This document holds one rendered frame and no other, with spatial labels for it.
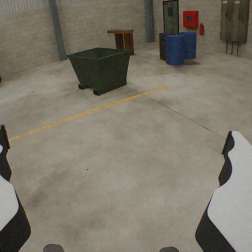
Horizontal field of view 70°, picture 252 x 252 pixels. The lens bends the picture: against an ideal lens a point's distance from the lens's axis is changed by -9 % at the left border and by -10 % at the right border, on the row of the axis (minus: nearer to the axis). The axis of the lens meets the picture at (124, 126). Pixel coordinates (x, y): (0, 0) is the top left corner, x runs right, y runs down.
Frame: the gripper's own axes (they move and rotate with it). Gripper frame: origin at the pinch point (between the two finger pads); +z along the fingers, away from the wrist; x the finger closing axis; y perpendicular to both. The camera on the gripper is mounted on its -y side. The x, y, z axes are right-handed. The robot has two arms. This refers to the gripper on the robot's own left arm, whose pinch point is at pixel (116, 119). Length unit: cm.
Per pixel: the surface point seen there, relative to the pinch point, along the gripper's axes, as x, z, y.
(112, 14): -49, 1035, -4
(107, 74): -27, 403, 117
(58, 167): -76, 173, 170
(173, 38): 154, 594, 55
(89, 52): -83, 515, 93
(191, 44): 234, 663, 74
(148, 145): 40, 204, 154
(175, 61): 167, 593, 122
